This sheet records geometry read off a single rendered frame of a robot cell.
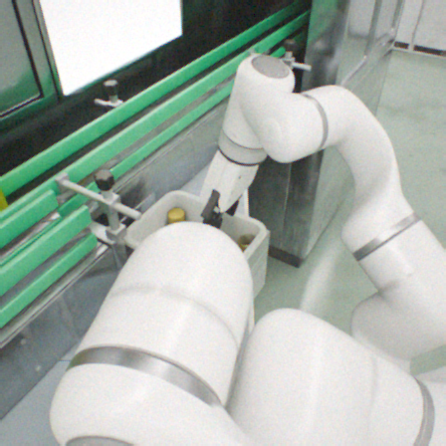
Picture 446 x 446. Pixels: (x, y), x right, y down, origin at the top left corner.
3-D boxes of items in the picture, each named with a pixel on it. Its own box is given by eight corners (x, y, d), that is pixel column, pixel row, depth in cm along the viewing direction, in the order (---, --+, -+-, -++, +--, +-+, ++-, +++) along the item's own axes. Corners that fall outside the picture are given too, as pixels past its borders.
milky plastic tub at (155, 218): (176, 218, 94) (173, 186, 89) (268, 257, 86) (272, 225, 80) (123, 269, 84) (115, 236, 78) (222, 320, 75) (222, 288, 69)
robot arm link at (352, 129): (343, 269, 51) (245, 132, 55) (403, 229, 57) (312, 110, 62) (391, 238, 44) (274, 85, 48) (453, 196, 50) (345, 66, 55)
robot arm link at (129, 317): (246, 342, 42) (269, 214, 32) (213, 486, 32) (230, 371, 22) (151, 320, 43) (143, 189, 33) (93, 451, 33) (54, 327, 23)
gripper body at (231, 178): (240, 114, 67) (224, 166, 75) (204, 144, 61) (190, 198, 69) (282, 138, 65) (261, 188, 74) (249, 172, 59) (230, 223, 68)
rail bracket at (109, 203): (77, 209, 77) (59, 148, 68) (151, 244, 70) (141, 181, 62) (64, 218, 75) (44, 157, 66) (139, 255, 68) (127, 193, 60)
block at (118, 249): (93, 240, 81) (85, 212, 76) (131, 260, 77) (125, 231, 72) (79, 252, 78) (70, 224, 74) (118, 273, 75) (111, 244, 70)
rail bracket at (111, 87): (109, 129, 98) (98, 73, 89) (131, 137, 96) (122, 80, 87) (96, 137, 96) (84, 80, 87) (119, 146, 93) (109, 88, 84)
